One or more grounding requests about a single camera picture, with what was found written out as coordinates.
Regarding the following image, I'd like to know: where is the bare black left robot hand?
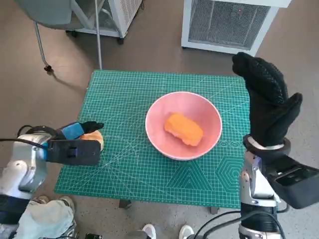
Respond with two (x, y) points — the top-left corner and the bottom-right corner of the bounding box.
(56, 121), (105, 140)

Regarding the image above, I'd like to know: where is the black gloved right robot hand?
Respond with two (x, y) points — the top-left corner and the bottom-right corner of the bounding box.
(231, 52), (304, 150)

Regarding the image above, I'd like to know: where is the orange toy bread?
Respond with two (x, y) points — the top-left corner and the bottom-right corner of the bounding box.
(163, 112), (204, 147)
(79, 130), (105, 152)

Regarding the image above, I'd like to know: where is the pink bowl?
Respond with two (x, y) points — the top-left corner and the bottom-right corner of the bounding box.
(145, 91), (223, 161)

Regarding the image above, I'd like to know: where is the green cutting mat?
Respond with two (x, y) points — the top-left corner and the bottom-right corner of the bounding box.
(54, 69), (251, 208)

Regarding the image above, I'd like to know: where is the person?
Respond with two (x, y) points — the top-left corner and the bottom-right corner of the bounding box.
(0, 195), (77, 239)

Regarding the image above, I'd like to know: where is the white mesh front cabinet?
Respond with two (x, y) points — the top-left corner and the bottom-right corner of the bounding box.
(181, 0), (280, 57)

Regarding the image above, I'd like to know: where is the white pole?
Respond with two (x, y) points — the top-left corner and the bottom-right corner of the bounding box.
(94, 0), (103, 70)

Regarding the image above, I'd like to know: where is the grey chair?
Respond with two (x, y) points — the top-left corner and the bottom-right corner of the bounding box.
(13, 0), (85, 73)

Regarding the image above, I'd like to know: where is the white shoe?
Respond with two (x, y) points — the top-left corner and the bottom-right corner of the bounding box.
(142, 223), (157, 239)
(179, 224), (194, 239)

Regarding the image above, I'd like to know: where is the white wheeled cabinet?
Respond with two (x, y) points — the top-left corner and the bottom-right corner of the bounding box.
(65, 0), (144, 45)

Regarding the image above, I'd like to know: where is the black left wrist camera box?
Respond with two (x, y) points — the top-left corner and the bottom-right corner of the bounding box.
(46, 138), (102, 166)

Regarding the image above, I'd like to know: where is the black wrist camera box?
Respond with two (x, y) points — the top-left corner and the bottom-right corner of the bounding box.
(264, 154), (319, 210)
(46, 138), (102, 166)

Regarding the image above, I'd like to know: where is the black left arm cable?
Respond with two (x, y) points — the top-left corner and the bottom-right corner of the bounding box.
(0, 125), (59, 143)

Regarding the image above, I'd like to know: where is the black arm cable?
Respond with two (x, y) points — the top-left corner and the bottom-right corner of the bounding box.
(0, 125), (59, 143)
(195, 211), (243, 239)
(275, 203), (292, 239)

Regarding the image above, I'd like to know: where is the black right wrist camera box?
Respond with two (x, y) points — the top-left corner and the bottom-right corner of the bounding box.
(264, 154), (319, 210)

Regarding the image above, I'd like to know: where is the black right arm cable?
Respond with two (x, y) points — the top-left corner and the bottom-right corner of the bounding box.
(195, 211), (243, 239)
(275, 203), (292, 239)

